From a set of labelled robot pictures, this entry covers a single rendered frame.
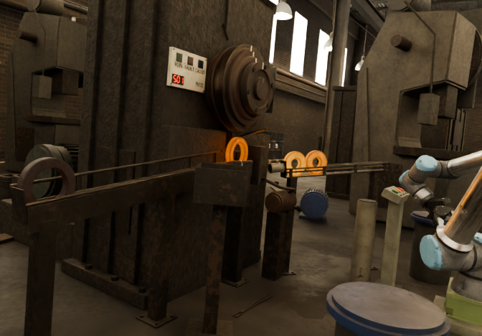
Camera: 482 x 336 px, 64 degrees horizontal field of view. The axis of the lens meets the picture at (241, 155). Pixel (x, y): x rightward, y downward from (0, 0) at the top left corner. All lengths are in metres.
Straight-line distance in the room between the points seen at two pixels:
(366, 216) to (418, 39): 2.60
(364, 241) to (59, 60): 4.84
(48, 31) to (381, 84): 4.51
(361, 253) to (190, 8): 1.72
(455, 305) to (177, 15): 1.84
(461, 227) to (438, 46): 2.93
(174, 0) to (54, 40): 4.29
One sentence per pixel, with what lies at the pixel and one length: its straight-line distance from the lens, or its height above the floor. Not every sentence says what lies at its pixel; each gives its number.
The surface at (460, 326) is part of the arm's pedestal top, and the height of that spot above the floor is 0.12.
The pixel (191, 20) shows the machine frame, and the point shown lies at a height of 1.40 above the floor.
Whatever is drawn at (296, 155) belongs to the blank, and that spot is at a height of 0.76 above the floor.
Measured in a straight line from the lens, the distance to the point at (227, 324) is 1.88.
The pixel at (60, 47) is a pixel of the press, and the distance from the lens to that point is 6.11.
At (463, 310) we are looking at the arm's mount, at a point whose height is 0.17.
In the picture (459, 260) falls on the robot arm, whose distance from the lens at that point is 1.94.
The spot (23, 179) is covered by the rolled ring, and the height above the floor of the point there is 0.66.
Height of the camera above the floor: 0.86
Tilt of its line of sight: 3 degrees down
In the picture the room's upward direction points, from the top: 5 degrees clockwise
